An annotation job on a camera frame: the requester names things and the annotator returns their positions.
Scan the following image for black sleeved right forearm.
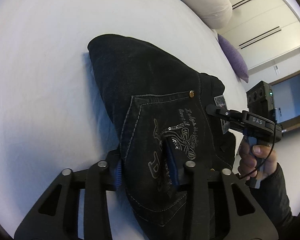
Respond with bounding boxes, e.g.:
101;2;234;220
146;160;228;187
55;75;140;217
250;163;294;232

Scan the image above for right hand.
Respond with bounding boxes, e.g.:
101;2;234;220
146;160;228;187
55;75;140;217
238;137;277;180

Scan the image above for white wardrobe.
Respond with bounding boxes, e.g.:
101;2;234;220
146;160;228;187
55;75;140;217
217;0;300;69

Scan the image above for purple cushion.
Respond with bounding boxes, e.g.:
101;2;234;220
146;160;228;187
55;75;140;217
218;34;249;83

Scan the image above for black embroidered jeans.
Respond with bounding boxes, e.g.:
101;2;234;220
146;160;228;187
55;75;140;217
88;34;236;239

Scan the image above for white bed sheet mattress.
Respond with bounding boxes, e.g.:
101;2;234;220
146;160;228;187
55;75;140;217
0;0;247;236

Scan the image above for black cable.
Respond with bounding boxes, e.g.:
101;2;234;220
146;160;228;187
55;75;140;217
236;119;277;181

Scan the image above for rolled white duvet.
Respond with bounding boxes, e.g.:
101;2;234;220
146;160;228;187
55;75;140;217
161;0;233;29

